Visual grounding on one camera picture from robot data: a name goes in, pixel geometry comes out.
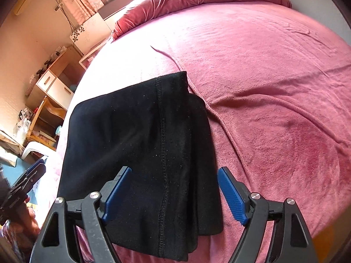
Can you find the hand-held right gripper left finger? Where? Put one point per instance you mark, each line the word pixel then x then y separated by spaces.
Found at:
pixel 116 194

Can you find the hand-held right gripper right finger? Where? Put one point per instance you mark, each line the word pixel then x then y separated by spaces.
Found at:
pixel 233 197

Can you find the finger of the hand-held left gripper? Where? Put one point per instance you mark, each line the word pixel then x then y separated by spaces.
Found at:
pixel 34 176
pixel 34 165

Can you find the black pants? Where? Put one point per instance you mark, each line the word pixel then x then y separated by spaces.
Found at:
pixel 137 128

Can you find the person's left forearm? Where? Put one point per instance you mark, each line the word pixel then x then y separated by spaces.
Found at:
pixel 12 243

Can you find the person's left hand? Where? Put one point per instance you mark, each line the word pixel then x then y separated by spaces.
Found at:
pixel 27 222

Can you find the white plastic stool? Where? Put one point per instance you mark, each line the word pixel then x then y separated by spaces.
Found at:
pixel 35 148

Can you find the clear plastic bag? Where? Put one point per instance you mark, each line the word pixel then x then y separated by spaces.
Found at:
pixel 22 128

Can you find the wooden chair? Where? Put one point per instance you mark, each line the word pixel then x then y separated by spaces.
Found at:
pixel 48 115

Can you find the wooden desk with white drawers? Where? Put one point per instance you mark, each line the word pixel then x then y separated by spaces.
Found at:
pixel 54 82

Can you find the pink bed sheet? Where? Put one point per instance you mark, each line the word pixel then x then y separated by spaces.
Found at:
pixel 260 74

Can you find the white floral cabinet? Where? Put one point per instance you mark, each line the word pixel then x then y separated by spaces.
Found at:
pixel 90 33

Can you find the dark headboard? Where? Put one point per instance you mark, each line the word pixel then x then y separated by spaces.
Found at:
pixel 115 6

